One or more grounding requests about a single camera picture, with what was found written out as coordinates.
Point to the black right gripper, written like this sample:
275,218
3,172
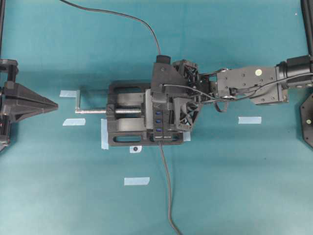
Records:
189,89

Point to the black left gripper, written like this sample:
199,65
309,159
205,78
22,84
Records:
26,104

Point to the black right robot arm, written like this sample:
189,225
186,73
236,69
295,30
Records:
261,85

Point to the black USB hub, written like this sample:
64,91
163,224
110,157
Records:
162,122

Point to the black bench vise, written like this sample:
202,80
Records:
131,130

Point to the blue tape strip upper left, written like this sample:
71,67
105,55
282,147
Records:
68,93

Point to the blue tape strip middle left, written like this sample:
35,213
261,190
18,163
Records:
74,122

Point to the blue tape strip at vise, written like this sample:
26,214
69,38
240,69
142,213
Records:
104,135

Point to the blue tape strip bottom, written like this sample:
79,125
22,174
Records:
136,181

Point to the blue tape strip right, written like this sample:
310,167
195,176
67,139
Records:
249,120

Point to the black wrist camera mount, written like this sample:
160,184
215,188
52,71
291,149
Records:
165,78

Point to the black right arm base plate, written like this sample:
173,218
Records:
306,113

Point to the black right frame post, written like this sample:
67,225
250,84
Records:
307,12

